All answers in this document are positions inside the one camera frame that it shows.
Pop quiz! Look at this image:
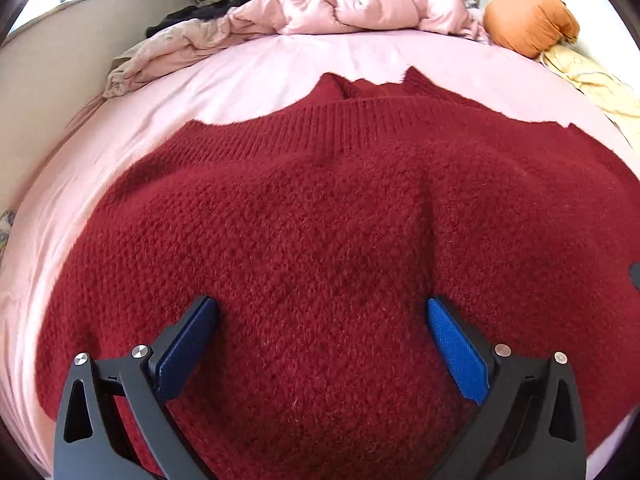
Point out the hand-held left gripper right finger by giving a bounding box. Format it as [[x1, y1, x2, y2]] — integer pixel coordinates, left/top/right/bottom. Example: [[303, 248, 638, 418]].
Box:
[[426, 296, 587, 480]]

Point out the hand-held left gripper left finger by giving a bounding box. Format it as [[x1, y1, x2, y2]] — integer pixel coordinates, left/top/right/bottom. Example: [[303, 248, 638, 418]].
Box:
[[52, 295, 219, 480]]

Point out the dark red knitted sweater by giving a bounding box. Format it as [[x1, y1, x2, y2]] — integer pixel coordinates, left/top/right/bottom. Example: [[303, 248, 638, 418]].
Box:
[[35, 66, 640, 480]]

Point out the dark clothes pile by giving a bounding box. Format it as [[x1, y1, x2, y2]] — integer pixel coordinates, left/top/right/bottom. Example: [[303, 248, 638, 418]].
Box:
[[146, 2, 242, 38]]

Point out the yellow pillow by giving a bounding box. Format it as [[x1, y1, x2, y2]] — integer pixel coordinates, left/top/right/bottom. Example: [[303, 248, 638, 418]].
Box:
[[540, 42, 640, 154]]

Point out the pink bed sheet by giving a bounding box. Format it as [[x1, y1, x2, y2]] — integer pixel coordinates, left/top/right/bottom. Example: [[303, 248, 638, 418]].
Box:
[[0, 27, 640, 480]]

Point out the orange pillow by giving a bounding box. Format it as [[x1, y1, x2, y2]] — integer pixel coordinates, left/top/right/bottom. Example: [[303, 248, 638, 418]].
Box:
[[483, 0, 581, 60]]

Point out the beige crumpled cloth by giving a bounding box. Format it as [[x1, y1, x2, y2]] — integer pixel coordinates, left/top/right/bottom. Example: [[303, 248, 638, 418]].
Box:
[[103, 17, 281, 100]]

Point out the pink duvet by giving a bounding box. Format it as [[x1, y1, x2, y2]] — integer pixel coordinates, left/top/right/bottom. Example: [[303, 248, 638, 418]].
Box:
[[227, 0, 489, 44]]

